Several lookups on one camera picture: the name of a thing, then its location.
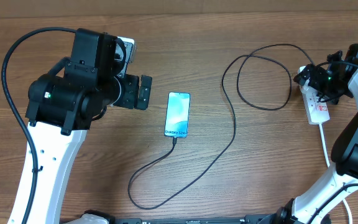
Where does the Samsung Galaxy smartphone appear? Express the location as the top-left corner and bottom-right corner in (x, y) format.
(164, 92), (190, 138)

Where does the black USB charging cable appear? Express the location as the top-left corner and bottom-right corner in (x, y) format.
(127, 43), (316, 211)

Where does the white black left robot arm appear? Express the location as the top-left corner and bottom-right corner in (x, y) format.
(1, 29), (152, 223)

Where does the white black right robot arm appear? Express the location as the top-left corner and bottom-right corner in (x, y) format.
(261, 43), (358, 223)

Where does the white power strip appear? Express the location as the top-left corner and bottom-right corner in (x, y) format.
(300, 80), (330, 125)

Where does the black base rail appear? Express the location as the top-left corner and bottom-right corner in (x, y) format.
(54, 210), (279, 224)

